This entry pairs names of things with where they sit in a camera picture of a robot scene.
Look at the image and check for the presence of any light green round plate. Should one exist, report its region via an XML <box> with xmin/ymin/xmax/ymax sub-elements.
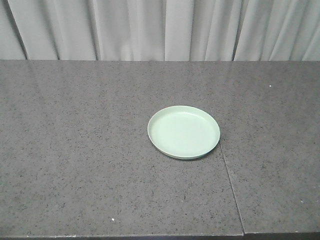
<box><xmin>147</xmin><ymin>105</ymin><xmax>221</xmax><ymax>160</ymax></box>

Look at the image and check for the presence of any white pleated curtain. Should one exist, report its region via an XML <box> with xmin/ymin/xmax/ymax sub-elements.
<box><xmin>0</xmin><ymin>0</ymin><xmax>320</xmax><ymax>61</ymax></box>

